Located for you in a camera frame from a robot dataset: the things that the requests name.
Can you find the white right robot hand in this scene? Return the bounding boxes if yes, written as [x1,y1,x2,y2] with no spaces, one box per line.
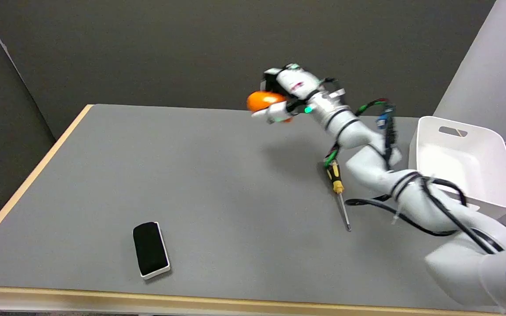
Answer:
[252,63,326,125]

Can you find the orange mango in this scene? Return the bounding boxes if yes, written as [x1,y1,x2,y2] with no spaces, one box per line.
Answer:
[247,90,293,123]

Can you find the white plastic box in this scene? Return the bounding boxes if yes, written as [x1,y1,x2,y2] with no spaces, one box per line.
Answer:
[408,116,506,219]

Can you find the yellow black screwdriver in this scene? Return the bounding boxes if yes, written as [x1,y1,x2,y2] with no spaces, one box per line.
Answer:
[326,161,351,232]

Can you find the white partition panel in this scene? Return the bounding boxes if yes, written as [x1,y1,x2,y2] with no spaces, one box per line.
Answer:
[433,0,506,144]

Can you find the black whiteboard eraser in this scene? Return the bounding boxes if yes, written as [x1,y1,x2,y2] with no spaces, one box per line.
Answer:
[132,221,171,280]

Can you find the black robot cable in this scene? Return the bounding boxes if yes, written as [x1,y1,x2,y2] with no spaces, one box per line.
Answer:
[345,177,505,255]

